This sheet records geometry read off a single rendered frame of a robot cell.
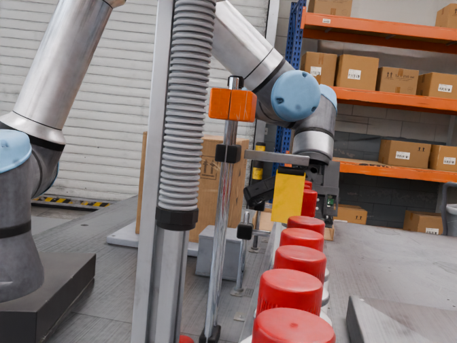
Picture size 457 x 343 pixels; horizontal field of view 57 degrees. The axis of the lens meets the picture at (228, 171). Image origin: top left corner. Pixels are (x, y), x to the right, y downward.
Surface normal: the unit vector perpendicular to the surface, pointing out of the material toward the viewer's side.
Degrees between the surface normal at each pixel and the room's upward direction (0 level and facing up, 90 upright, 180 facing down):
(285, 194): 90
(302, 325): 3
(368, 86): 91
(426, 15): 90
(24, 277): 68
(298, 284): 2
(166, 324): 90
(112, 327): 0
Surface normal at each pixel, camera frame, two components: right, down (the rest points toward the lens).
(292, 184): -0.17, 0.10
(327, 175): -0.10, -0.41
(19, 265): 0.87, -0.23
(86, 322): 0.10, -0.99
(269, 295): -0.77, -0.01
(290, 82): 0.17, 0.11
